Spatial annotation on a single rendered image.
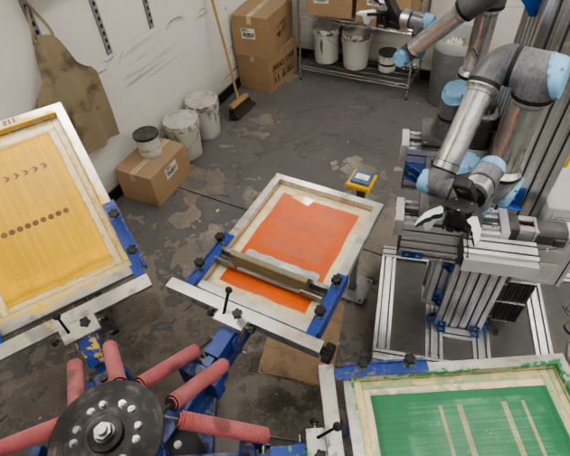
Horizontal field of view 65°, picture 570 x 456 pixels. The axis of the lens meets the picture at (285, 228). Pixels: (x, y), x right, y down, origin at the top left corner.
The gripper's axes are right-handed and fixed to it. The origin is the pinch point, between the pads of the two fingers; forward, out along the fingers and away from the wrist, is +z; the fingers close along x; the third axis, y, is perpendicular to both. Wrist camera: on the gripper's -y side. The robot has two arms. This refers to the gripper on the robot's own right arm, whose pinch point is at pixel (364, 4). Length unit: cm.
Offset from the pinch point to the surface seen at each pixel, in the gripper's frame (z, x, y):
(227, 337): -37, -152, 43
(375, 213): -45, -62, 61
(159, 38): 203, 14, 74
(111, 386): -35, -188, 11
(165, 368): -35, -174, 27
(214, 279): -8, -133, 55
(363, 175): -25, -41, 66
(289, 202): -4, -77, 62
